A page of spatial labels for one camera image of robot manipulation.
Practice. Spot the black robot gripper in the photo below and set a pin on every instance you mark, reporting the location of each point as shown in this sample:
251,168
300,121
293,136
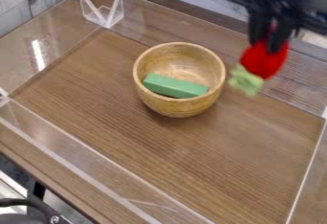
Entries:
288,12

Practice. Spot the red plush strawberry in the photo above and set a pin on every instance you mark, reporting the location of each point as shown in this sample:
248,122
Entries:
257,65

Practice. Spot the wooden bowl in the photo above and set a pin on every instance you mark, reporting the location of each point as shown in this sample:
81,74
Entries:
179,78

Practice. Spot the green rectangular block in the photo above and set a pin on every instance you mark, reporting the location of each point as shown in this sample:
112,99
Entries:
173,87

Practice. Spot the clear acrylic corner bracket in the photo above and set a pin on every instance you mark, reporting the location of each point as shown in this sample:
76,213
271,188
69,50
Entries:
104,16

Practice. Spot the clear acrylic tray wall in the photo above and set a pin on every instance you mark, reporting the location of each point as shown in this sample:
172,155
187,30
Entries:
98,186

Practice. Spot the black table leg bracket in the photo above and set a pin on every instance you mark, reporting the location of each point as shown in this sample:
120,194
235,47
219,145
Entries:
22,206

